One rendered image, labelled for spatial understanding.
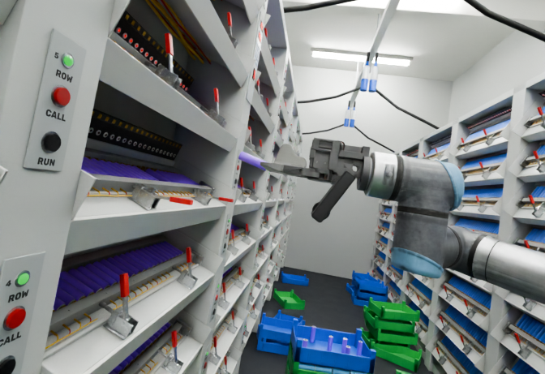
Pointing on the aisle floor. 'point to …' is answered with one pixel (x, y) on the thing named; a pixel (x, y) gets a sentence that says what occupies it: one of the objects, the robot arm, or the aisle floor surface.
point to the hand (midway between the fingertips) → (267, 168)
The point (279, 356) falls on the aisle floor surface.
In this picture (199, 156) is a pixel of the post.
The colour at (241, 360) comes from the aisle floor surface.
